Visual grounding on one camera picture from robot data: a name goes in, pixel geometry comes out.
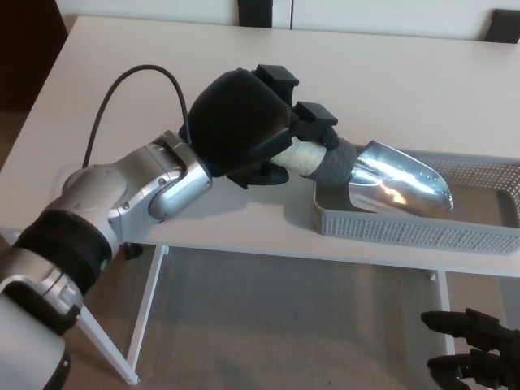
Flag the metal shovel with handle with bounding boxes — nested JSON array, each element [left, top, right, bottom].
[[270, 136, 454, 215]]

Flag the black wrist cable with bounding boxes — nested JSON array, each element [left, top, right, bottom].
[[82, 63, 192, 168]]

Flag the black chair backrest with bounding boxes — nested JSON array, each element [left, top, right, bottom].
[[239, 0, 272, 28], [484, 10, 520, 44]]

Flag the dark brown wooden cabinet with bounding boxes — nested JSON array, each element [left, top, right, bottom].
[[0, 0, 68, 111]]

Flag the white desk with metal frame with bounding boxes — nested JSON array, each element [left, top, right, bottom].
[[0, 15, 520, 385]]

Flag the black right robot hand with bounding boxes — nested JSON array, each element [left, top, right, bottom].
[[420, 307, 520, 390]]

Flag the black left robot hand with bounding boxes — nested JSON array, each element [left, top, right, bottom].
[[178, 63, 340, 190]]

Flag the white cabinet fronts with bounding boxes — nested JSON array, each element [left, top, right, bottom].
[[56, 0, 520, 42]]

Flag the grey perforated plastic basket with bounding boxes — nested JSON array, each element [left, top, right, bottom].
[[312, 148, 520, 256]]

